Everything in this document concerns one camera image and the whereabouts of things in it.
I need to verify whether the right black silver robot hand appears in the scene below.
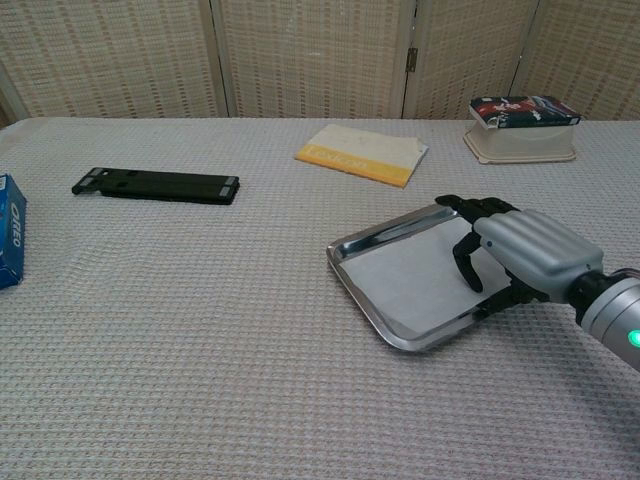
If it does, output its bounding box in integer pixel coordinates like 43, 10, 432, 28
434, 194, 605, 321

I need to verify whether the metal tray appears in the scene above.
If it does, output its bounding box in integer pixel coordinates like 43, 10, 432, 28
326, 202, 512, 354

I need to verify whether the beige plastic container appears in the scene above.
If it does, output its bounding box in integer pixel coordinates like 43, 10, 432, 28
462, 121, 578, 166

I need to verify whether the yellow and white book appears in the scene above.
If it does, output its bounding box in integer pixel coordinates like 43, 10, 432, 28
294, 123, 430, 189

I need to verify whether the woven folding screen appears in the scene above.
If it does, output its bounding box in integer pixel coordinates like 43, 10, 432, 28
0, 0, 640, 122

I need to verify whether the white woven tablecloth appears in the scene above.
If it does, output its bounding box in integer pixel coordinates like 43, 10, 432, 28
0, 117, 640, 480

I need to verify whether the black folded stand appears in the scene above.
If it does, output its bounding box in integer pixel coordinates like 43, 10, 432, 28
71, 167, 242, 207

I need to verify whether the blue Oreo cookie box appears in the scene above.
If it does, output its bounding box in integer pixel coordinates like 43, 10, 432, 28
0, 173, 29, 291

